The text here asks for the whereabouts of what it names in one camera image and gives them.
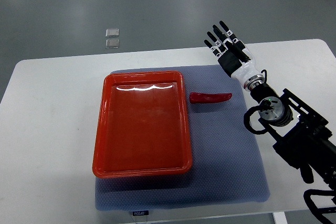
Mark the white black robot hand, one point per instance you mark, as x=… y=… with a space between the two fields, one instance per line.
x=240 y=64

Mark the red pepper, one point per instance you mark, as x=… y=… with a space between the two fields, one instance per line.
x=207 y=98

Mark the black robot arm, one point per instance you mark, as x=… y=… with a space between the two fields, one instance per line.
x=301 y=135

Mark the red plastic tray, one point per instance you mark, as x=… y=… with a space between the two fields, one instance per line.
x=143 y=126

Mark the lower metal floor plate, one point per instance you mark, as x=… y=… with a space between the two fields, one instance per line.
x=112 y=43

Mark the metal floor plate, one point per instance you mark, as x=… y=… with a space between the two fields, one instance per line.
x=112 y=32
x=112 y=43

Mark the upper metal floor plate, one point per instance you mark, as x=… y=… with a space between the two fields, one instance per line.
x=112 y=32

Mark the blue mesh mat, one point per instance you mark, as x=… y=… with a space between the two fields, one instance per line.
x=227 y=165

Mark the white table leg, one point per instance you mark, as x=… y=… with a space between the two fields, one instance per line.
x=279 y=218

